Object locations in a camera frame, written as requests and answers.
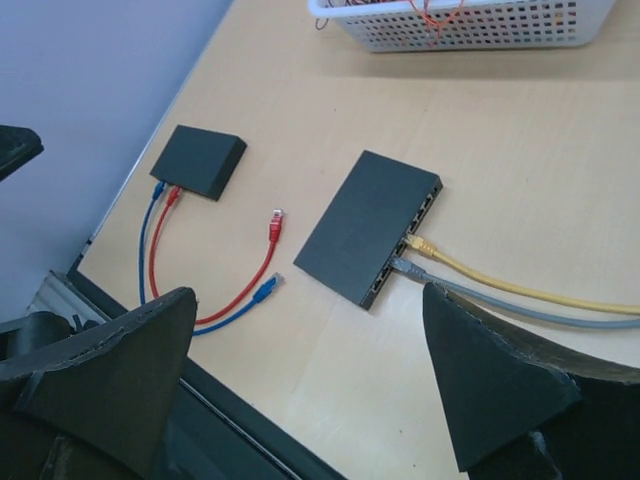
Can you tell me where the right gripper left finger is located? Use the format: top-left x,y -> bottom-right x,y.
1,287 -> 197,479

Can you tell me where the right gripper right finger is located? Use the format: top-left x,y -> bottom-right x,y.
423,283 -> 639,479

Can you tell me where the grey ethernet cable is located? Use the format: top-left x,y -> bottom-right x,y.
389,257 -> 640,332

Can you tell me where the yellow ethernet cable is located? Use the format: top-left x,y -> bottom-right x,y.
403,232 -> 640,316

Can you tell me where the blue ethernet cable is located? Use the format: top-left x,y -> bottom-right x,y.
137,180 -> 285,337

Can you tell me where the black network switch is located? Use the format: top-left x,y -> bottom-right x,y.
294,150 -> 443,310
150,125 -> 247,201

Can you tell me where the red ethernet cable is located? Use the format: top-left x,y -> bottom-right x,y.
148,185 -> 287,325

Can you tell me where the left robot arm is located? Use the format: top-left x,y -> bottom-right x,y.
0,125 -> 44,181

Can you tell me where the white plastic basket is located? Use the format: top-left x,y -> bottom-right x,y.
307,0 -> 615,53

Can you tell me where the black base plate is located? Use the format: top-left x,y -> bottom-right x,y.
64,269 -> 351,480

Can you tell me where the aluminium frame rail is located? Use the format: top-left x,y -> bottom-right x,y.
25,271 -> 109,331

